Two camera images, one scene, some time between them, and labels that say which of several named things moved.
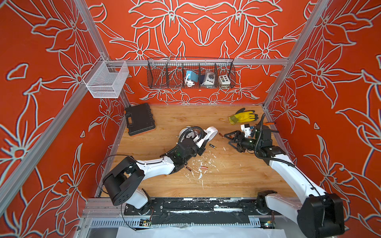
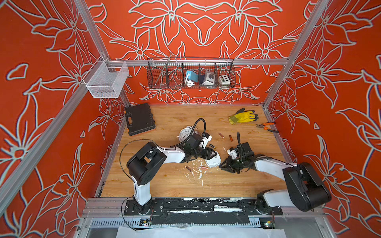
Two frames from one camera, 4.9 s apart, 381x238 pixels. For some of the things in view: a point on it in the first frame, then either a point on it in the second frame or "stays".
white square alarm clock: [211, 132] -> [214, 161]
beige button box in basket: [223, 80] stays
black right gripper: [238, 135] -> [228, 165]
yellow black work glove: [243, 116] stays
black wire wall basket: [196, 73] stays
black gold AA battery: [212, 146] stays
